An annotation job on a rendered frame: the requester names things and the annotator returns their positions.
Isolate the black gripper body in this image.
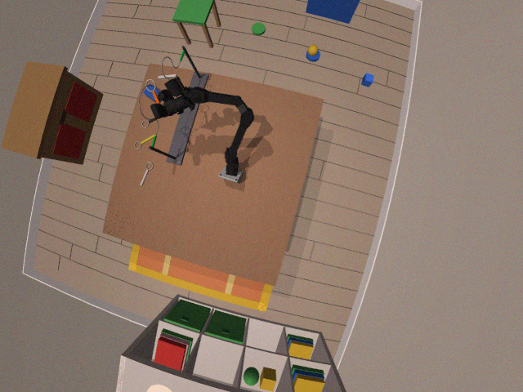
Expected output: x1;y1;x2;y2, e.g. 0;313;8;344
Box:
150;99;184;119

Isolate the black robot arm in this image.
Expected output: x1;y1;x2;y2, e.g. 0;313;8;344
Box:
158;76;254;176

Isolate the blue rectangular block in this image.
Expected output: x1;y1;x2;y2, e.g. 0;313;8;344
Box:
143;86;161;102

